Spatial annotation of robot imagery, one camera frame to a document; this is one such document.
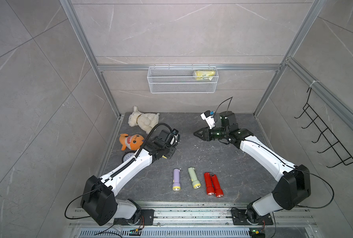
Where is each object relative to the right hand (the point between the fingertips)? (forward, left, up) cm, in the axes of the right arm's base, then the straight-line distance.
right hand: (196, 133), depth 77 cm
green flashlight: (-19, 0, -21) cm, 29 cm away
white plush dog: (+21, +32, -14) cm, 41 cm away
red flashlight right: (-23, -12, -22) cm, 35 cm away
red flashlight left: (-23, -8, -23) cm, 33 cm away
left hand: (-2, +15, -8) cm, 17 cm away
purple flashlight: (-11, +17, -4) cm, 21 cm away
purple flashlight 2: (-20, +11, -22) cm, 32 cm away
